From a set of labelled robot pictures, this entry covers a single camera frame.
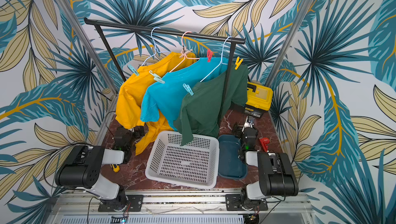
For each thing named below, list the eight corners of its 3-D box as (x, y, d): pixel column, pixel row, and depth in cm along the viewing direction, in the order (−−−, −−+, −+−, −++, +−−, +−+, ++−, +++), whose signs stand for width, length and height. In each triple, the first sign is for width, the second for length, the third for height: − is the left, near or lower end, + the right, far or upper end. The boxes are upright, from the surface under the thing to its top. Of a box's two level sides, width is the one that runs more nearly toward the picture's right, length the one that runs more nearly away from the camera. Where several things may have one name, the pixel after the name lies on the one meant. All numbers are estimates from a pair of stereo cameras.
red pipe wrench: (262, 151, 93) (264, 150, 91) (259, 139, 98) (260, 137, 97) (271, 152, 93) (272, 150, 91) (267, 139, 98) (268, 137, 97)
